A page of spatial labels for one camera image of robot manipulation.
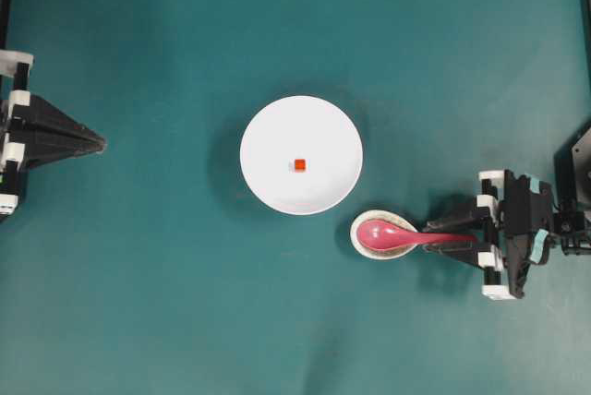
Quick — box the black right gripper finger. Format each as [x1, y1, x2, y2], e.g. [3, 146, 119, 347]
[422, 243, 491, 269]
[422, 197, 491, 233]

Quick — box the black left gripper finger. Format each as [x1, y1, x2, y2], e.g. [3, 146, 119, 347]
[9, 141, 105, 169]
[8, 92, 106, 146]

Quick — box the small red block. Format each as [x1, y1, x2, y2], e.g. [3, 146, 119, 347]
[294, 159, 307, 172]

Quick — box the small beige spoon dish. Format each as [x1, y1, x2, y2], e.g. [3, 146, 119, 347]
[350, 209, 417, 260]

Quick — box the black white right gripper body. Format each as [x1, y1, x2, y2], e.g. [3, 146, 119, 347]
[477, 170, 553, 299]

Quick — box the red plastic spoon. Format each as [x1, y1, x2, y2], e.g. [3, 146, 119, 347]
[356, 220, 476, 251]

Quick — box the white round bowl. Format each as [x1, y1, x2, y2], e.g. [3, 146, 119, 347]
[239, 95, 363, 216]

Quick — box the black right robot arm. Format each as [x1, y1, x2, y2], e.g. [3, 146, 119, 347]
[423, 127, 590, 300]

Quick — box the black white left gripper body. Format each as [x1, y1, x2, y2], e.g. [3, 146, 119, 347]
[1, 50, 34, 221]

